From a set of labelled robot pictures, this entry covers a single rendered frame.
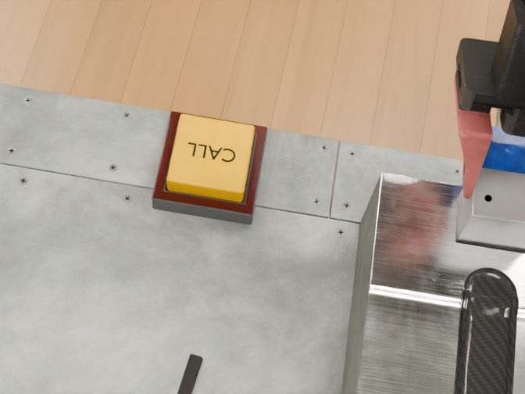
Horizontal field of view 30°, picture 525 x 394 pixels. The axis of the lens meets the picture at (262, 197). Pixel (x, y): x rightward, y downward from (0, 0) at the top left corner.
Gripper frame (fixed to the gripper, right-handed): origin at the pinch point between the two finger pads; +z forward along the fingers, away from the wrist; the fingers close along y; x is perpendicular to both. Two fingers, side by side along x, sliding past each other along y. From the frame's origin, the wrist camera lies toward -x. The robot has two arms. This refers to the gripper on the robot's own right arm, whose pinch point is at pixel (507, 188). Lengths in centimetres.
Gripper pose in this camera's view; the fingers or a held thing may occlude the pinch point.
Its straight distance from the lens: 68.1
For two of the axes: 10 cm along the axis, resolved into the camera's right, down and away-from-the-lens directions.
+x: 1.0, -6.3, 7.7
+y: 9.9, 1.4, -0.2
